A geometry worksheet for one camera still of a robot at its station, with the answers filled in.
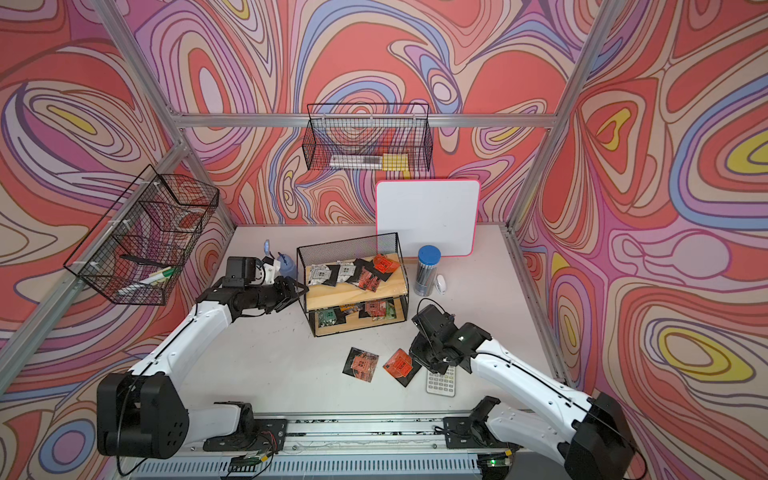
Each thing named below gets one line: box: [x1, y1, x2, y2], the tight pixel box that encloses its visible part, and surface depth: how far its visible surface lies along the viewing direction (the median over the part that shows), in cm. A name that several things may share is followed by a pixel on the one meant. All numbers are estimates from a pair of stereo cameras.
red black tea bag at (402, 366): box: [382, 348, 422, 388], surface depth 86 cm
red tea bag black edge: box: [342, 347, 379, 383], surface depth 86 cm
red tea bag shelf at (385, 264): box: [373, 253, 400, 274], surface depth 88 cm
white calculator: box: [426, 366, 456, 397], surface depth 82 cm
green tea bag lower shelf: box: [318, 308, 337, 327], surface depth 95 cm
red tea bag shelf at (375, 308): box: [365, 300, 387, 318], surface depth 95 cm
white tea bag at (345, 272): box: [337, 265, 357, 283], surface depth 86 cm
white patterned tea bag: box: [308, 264, 340, 287], surface depth 86 cm
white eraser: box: [436, 274, 447, 296], surface depth 101 cm
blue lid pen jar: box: [414, 244, 442, 297], surface depth 88 cm
